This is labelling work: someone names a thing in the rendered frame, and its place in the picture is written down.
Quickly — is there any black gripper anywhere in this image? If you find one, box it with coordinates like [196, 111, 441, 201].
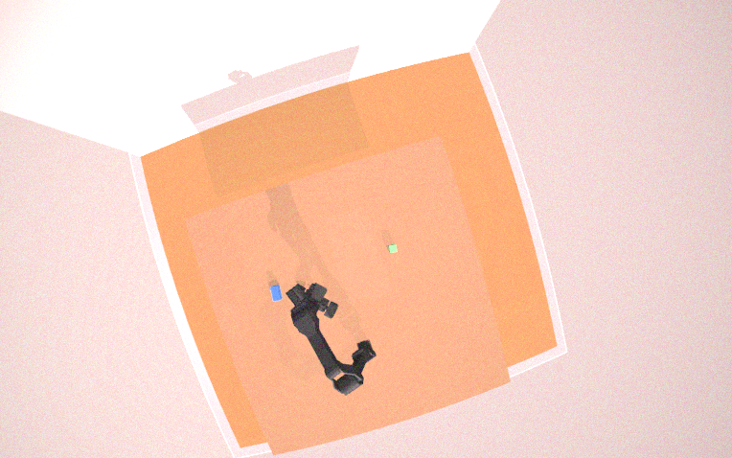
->
[299, 285, 339, 319]

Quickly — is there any blue rectangular block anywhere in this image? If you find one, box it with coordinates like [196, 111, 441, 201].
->
[270, 285, 283, 301]

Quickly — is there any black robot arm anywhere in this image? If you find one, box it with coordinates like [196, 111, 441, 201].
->
[286, 283, 377, 396]

